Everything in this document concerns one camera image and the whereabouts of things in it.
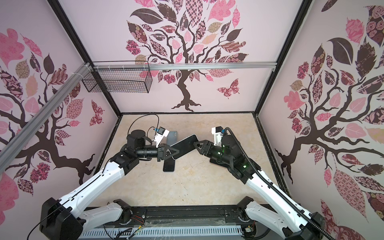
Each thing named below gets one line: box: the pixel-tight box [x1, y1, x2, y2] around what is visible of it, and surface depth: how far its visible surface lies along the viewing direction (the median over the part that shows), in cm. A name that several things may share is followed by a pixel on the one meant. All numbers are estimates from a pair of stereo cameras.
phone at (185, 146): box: [170, 134, 199, 160], surface depth 69 cm
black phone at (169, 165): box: [163, 157, 175, 172], surface depth 94 cm
